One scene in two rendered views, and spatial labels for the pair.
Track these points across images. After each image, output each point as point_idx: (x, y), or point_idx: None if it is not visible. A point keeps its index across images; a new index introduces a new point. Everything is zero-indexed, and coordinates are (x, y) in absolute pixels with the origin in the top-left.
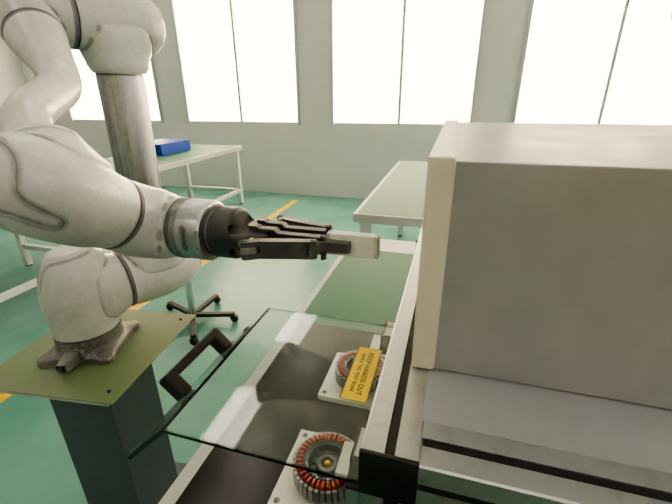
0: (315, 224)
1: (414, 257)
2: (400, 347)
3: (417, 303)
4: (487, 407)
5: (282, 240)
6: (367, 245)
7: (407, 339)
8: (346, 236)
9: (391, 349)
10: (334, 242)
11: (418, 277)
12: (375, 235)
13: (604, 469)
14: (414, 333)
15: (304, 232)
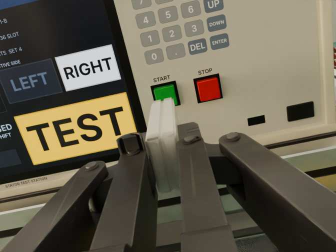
0: (78, 189)
1: (39, 204)
2: (311, 144)
3: (333, 53)
4: (335, 103)
5: (290, 177)
6: (177, 118)
7: (290, 145)
8: (175, 118)
9: (323, 146)
10: (198, 133)
11: (331, 21)
12: (160, 101)
13: (335, 82)
14: (334, 90)
15: (143, 198)
